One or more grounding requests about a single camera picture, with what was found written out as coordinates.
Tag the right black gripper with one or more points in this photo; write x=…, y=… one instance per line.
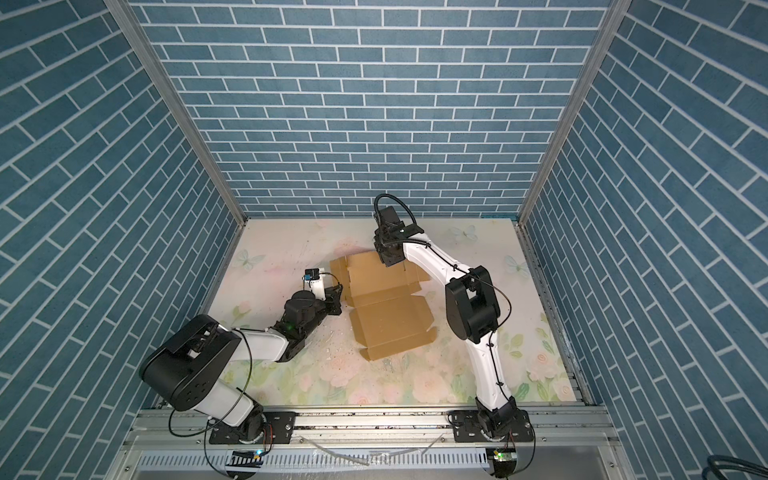
x=386, y=261

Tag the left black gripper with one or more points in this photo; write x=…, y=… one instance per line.
x=333, y=300

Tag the brown cardboard paper box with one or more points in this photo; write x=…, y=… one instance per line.
x=388, y=316

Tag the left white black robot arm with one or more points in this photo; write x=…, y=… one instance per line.
x=185, y=371

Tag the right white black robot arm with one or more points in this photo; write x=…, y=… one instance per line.
x=472, y=307

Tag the right green circuit board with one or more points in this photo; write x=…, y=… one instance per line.
x=502, y=455

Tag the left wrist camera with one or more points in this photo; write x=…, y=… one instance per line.
x=313, y=278

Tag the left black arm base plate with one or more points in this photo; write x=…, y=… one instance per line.
x=265, y=428

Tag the clear cable tie strip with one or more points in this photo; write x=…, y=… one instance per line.
x=371, y=457

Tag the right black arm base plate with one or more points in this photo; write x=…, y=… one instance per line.
x=474, y=426

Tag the white slotted cable duct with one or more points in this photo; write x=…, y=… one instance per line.
x=312, y=460

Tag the aluminium front rail frame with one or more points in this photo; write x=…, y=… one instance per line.
x=572, y=441

